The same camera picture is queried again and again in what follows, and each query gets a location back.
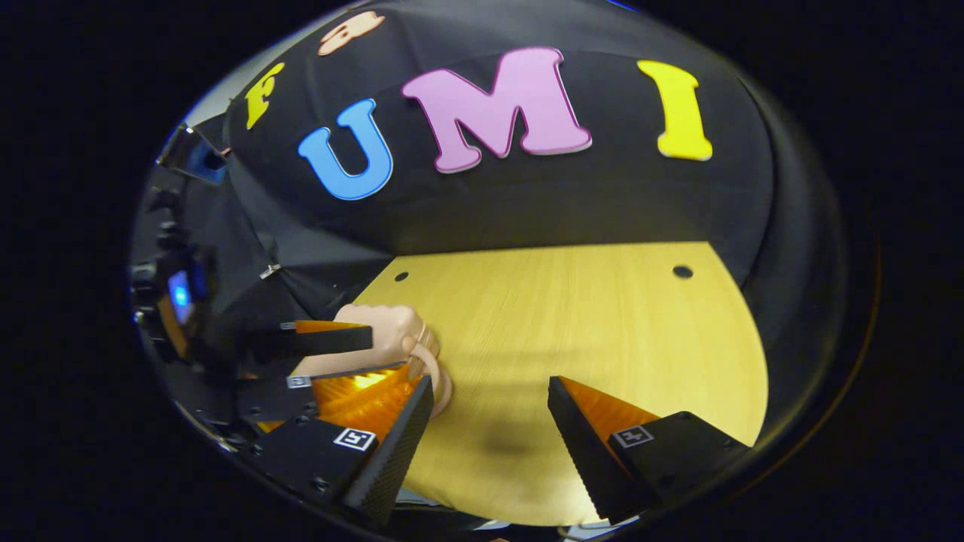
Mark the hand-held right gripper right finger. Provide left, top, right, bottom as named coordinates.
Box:
left=548, top=376, right=752, bottom=525

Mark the grey blue device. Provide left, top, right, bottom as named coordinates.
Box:
left=157, top=124, right=228, bottom=186

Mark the black backdrop cloth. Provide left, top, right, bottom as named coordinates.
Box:
left=132, top=0, right=848, bottom=452

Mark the small pink suitcase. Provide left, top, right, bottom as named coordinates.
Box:
left=292, top=303, right=454, bottom=419

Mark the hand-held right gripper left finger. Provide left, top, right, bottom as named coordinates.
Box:
left=252, top=375, right=435, bottom=528

